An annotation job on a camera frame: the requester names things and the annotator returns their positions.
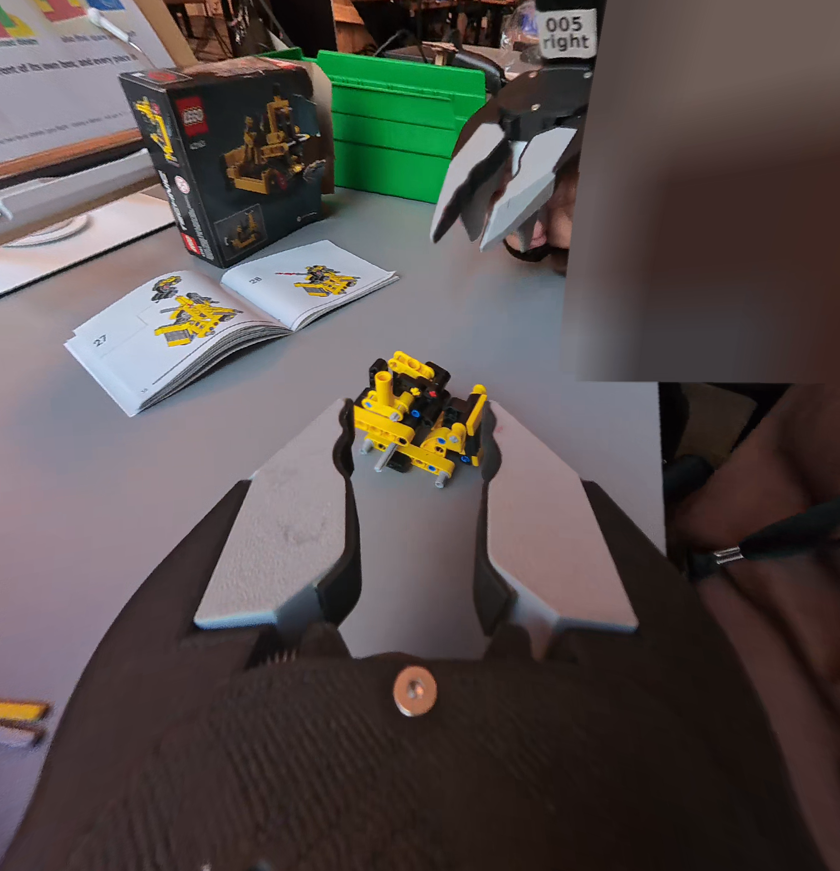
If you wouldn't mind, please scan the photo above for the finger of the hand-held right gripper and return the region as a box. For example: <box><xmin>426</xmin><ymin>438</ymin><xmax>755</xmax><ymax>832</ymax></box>
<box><xmin>430</xmin><ymin>117</ymin><xmax>515</xmax><ymax>244</ymax></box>
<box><xmin>479</xmin><ymin>127</ymin><xmax>579</xmax><ymax>253</ymax></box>

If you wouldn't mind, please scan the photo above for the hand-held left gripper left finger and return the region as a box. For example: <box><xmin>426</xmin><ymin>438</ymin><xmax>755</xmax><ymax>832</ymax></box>
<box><xmin>194</xmin><ymin>396</ymin><xmax>364</xmax><ymax>641</ymax></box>

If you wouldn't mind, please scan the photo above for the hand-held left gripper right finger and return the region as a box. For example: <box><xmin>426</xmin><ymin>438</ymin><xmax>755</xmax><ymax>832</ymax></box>
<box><xmin>472</xmin><ymin>400</ymin><xmax>640</xmax><ymax>660</ymax></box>

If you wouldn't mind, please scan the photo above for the yellow black lego vehicle model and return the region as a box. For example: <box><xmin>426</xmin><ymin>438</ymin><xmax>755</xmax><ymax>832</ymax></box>
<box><xmin>352</xmin><ymin>350</ymin><xmax>492</xmax><ymax>491</ymax></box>

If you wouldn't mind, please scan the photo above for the open lego instruction booklet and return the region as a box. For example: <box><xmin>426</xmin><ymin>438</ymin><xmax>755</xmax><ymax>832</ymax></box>
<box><xmin>64</xmin><ymin>240</ymin><xmax>400</xmax><ymax>417</ymax></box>

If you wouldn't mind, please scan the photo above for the black lego set box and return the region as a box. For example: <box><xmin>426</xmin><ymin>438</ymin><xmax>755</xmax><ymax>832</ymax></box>
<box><xmin>118</xmin><ymin>56</ymin><xmax>335</xmax><ymax>269</ymax></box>

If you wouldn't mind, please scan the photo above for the person's right hand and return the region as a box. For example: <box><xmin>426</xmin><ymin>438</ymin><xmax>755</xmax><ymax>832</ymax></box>
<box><xmin>505</xmin><ymin>163</ymin><xmax>580</xmax><ymax>276</ymax></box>

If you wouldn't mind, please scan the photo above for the clear plastic bag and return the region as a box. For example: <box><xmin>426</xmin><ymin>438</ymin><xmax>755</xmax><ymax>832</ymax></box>
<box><xmin>498</xmin><ymin>0</ymin><xmax>546</xmax><ymax>64</ymax></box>

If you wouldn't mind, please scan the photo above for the green plastic bin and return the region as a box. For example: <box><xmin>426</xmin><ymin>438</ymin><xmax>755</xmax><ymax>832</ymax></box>
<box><xmin>256</xmin><ymin>46</ymin><xmax>508</xmax><ymax>205</ymax></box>

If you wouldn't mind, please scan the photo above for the dark background furniture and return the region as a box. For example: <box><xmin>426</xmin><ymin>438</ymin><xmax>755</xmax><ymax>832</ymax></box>
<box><xmin>164</xmin><ymin>0</ymin><xmax>540</xmax><ymax>65</ymax></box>

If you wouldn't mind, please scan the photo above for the white mat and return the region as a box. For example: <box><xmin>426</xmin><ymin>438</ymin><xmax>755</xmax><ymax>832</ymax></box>
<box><xmin>0</xmin><ymin>197</ymin><xmax>177</xmax><ymax>302</ymax></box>

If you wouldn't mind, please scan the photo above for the white gooseneck clip holder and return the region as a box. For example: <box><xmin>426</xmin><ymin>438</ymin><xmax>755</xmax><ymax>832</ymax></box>
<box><xmin>86</xmin><ymin>7</ymin><xmax>146</xmax><ymax>54</ymax></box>

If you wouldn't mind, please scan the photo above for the white document stand base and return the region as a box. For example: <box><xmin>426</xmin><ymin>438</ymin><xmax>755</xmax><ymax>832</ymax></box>
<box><xmin>0</xmin><ymin>151</ymin><xmax>155</xmax><ymax>247</ymax></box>

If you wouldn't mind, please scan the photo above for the wooden board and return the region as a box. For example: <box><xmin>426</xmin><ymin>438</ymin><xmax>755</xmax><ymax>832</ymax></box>
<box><xmin>0</xmin><ymin>128</ymin><xmax>148</xmax><ymax>186</ymax></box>

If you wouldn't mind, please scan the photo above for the printed instruction sheet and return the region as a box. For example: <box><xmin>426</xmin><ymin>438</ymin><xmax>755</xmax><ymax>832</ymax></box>
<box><xmin>0</xmin><ymin>0</ymin><xmax>179</xmax><ymax>167</ymax></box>

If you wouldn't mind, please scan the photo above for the black cable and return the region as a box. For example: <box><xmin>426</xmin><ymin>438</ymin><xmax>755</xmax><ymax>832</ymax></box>
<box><xmin>688</xmin><ymin>493</ymin><xmax>840</xmax><ymax>579</ymax></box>

